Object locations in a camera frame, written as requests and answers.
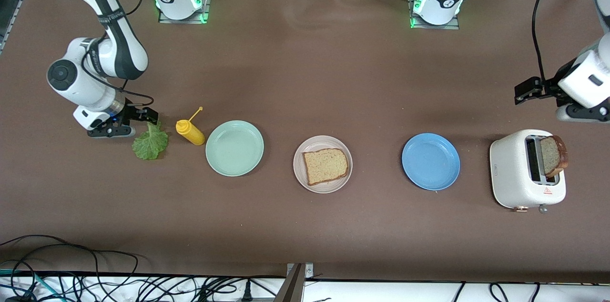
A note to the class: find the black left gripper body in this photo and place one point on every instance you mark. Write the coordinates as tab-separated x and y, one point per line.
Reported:
552	85

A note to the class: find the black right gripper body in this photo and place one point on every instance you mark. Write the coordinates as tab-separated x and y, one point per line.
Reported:
131	113

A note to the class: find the green lettuce leaf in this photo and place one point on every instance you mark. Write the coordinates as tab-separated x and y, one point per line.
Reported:
150	145

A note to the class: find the yellow mustard squeeze bottle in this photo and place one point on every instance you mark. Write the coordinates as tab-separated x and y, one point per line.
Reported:
193	135

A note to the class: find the light brown bread slice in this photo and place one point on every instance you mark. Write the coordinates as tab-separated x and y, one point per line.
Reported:
326	166

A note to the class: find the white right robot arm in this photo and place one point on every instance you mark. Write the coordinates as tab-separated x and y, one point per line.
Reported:
76	80

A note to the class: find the mint green plate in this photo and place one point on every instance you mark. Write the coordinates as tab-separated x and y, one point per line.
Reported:
234	148

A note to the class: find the blue plate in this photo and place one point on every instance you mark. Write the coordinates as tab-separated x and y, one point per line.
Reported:
431	161

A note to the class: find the beige plate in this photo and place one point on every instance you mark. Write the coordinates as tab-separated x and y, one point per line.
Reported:
300	168

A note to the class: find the dark-crust bread slice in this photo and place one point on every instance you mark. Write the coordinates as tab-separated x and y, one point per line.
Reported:
552	156

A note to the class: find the white two-slot toaster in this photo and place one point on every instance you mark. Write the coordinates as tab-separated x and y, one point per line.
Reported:
510	173

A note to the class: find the black power plug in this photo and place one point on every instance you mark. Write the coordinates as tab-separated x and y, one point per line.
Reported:
246	292

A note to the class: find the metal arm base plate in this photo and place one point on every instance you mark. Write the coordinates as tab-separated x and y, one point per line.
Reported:
436	27
206	11

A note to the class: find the grey metal post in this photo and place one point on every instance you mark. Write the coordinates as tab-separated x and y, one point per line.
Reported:
293	287

